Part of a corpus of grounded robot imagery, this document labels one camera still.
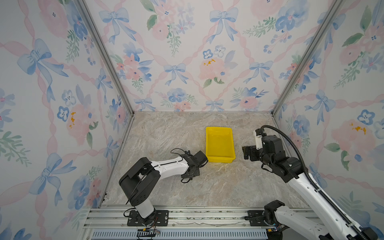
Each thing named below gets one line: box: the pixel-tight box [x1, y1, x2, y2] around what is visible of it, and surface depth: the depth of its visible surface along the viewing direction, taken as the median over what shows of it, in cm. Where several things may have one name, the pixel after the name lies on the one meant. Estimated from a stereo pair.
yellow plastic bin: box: [205, 126, 236, 163], surface depth 98 cm
